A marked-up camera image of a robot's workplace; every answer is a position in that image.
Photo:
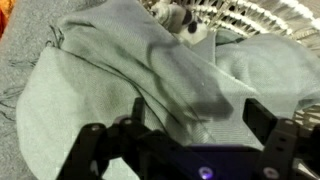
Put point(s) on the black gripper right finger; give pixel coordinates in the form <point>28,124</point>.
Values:
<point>286,146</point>

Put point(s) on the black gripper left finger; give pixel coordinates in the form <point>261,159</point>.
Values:
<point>133,150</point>

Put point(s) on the light grey fleece blanket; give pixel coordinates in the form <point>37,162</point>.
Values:
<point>100,100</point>

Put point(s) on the white woven laundry basket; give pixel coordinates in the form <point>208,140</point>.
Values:
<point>253,16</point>

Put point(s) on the orange patterned blanket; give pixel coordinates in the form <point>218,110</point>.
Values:
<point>4,13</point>

